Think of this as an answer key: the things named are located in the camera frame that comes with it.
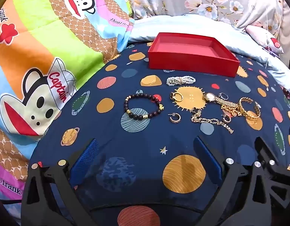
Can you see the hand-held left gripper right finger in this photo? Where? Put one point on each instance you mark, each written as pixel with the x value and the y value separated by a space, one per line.
pixel 209 162

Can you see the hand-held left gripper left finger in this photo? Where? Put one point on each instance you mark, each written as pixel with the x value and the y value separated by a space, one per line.
pixel 85 160

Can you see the gold wristwatch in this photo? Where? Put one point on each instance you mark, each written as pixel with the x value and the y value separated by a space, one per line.
pixel 209 97

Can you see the red shallow box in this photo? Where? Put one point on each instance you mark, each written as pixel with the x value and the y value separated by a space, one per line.
pixel 194 63

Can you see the small silver jewelry piece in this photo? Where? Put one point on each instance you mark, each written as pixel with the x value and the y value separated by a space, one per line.
pixel 257 106

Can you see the navy planet printed sheet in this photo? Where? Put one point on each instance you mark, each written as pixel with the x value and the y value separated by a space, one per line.
pixel 107 131

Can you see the gold hoop earring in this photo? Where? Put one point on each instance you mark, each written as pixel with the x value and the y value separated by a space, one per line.
pixel 174 121
pixel 227 121

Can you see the pink plush pillow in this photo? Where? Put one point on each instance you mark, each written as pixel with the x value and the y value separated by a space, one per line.
pixel 260 35

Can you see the cartoon monkey printed blanket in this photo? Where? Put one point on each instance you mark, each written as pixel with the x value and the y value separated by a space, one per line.
pixel 41 40

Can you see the light blue quilt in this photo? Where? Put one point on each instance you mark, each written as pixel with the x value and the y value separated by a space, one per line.
pixel 147 28

